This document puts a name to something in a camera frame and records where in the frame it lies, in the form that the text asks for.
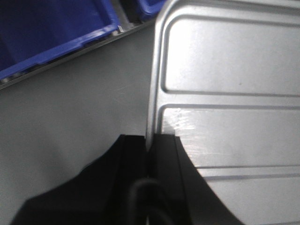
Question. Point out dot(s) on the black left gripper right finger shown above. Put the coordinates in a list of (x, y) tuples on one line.
[(182, 187)]

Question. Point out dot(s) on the left blue crate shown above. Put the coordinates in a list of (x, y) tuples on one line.
[(35, 32)]

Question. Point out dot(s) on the lower right blue bin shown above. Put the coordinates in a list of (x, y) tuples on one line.
[(150, 7)]

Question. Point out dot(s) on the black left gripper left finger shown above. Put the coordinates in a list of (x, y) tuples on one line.
[(97, 195)]

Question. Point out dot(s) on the silver metal tray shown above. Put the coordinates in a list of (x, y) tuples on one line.
[(225, 85)]

